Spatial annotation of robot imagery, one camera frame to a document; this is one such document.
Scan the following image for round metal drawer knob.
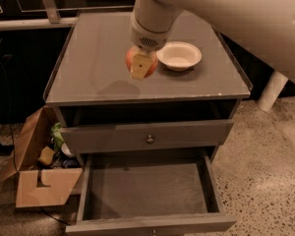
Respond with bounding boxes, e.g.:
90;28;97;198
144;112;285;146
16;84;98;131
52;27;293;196
147;135;154;144

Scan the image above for white cup in box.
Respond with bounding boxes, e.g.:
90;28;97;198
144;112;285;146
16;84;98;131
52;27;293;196
61;144;75;158

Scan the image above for white slanted pole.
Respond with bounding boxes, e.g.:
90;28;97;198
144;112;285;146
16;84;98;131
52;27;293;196
257;71;288;112

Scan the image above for brown cardboard box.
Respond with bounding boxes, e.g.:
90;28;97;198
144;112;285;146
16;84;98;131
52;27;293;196
0;107;83;208

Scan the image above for metal window railing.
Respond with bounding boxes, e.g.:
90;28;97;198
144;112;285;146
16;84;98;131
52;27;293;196
0;0;146;33

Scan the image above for green packet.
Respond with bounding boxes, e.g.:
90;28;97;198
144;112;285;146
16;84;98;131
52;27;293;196
51;122;64;152

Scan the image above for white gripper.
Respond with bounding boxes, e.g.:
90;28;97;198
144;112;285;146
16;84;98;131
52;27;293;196
130;16;169;80

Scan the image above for grey drawer cabinet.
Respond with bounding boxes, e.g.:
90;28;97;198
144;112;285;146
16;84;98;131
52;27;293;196
45;13;250;236

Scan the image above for yellow sponge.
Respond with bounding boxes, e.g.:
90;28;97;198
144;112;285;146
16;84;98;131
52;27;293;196
37;147;55;166

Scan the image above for grey open middle drawer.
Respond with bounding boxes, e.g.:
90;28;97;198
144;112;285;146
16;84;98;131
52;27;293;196
66;148;236;236

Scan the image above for red apple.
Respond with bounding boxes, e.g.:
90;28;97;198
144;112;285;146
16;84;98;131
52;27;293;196
126;46;157;80

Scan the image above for white bowl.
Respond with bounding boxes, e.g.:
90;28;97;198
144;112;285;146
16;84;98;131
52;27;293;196
156;41;203;72

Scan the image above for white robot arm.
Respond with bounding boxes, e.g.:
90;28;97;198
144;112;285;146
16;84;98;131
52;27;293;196
130;0;295;84

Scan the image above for grey top drawer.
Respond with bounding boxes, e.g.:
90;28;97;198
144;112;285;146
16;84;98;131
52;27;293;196
60;119;234;153

